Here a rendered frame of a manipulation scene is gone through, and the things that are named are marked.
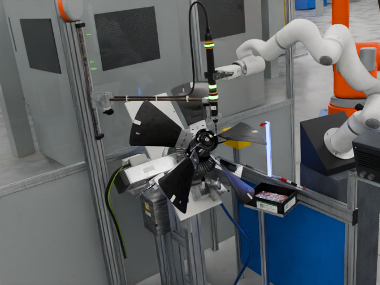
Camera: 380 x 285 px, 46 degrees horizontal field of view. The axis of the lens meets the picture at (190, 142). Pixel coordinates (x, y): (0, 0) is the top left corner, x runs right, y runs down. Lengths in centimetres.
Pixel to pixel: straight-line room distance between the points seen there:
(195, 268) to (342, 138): 105
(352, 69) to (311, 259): 107
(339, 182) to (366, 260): 58
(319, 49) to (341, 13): 401
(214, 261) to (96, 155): 132
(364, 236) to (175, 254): 107
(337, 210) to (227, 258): 133
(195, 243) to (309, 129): 86
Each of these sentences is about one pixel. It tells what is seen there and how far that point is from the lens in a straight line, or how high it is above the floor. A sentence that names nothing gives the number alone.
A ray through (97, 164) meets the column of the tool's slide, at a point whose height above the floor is 103.
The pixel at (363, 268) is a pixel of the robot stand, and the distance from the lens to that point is 280.
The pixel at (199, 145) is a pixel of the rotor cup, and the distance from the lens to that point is 212.
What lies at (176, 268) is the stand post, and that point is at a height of 32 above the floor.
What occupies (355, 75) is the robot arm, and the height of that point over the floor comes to 148.
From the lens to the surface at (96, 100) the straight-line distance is 243.
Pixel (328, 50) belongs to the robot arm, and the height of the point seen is 161.
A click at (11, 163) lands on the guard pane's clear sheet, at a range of 260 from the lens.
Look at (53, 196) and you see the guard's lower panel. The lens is 271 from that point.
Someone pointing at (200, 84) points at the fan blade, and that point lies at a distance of 234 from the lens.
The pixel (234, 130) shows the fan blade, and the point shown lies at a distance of 237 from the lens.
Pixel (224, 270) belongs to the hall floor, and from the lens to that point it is 332.
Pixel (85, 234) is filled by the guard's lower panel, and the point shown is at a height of 55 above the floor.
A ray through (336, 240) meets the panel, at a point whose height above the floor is 65.
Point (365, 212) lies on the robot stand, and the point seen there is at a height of 69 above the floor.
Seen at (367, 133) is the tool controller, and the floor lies 125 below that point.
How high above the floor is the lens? 194
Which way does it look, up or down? 20 degrees down
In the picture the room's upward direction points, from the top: 6 degrees counter-clockwise
